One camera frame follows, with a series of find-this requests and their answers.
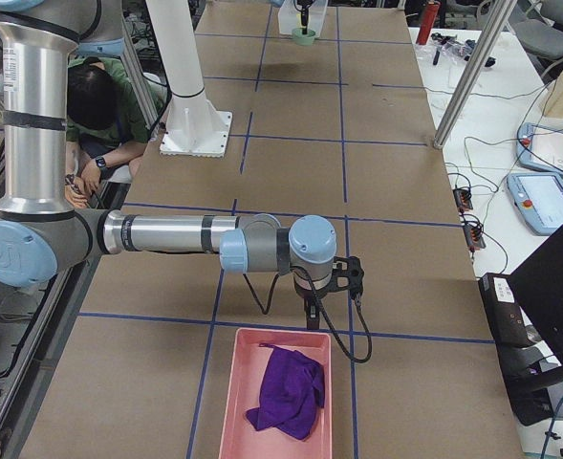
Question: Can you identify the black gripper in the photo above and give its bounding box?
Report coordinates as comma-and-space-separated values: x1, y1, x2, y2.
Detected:
294, 0, 314, 33
293, 282, 328, 330

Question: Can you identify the light green ceramic bowl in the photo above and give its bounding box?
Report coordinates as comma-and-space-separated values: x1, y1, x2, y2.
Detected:
292, 28, 316, 46

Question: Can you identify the purple cloth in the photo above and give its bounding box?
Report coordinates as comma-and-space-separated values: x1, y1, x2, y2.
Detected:
246, 343, 325, 441

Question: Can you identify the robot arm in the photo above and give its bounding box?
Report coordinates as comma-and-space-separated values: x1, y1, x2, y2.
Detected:
0, 1, 337, 330

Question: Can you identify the clear plastic bin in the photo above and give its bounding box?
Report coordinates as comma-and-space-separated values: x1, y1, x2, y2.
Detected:
277, 0, 328, 37

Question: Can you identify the red bottle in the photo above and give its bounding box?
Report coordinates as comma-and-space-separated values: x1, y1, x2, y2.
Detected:
416, 0, 441, 46

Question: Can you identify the pink plastic bin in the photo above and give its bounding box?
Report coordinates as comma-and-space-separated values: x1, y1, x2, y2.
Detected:
219, 328, 333, 458

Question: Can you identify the person in green shirt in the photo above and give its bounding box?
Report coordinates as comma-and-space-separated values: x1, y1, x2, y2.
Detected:
65, 57, 150, 208

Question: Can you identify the near teach pendant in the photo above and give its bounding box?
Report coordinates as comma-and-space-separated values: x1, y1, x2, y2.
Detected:
506, 172, 563, 235

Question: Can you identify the teach pendant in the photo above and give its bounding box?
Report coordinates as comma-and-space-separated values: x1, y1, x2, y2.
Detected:
516, 122, 563, 176
506, 172, 563, 235

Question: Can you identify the far teach pendant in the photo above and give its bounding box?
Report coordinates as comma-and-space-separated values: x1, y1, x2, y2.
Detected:
516, 122, 563, 176

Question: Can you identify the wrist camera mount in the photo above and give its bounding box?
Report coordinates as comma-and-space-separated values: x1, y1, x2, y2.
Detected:
328, 256, 364, 301

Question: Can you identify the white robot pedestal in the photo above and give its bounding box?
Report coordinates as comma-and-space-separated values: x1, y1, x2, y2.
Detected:
146, 0, 232, 158

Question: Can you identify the grey aluminium frame post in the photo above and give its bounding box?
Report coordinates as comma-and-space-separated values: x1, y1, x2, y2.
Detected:
433, 0, 516, 150

